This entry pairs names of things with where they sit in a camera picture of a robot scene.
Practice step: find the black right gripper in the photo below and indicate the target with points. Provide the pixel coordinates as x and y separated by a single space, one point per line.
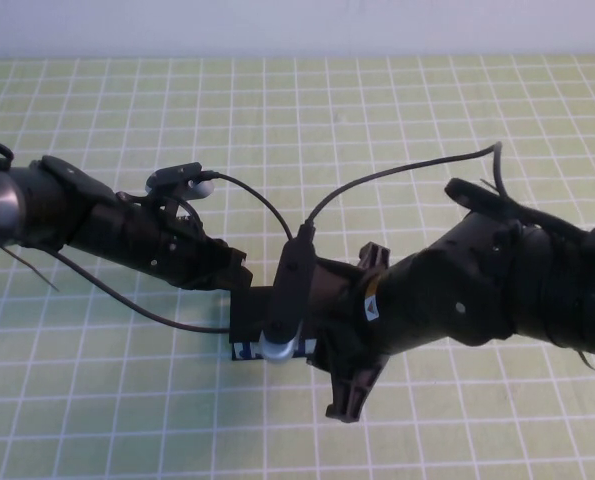
367 320

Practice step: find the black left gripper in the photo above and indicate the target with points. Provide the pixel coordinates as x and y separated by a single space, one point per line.
162 240

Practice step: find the black printed glasses case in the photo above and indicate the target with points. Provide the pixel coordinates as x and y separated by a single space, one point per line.
249 310

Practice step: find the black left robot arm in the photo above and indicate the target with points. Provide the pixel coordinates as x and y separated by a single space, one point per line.
22 200

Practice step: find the green checked tablecloth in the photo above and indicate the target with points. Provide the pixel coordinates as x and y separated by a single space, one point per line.
127 400

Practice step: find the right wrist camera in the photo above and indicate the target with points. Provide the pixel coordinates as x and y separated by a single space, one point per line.
289 290

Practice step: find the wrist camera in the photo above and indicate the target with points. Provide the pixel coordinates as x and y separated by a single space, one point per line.
174 173
289 290

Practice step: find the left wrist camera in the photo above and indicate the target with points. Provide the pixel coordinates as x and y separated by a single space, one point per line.
174 173

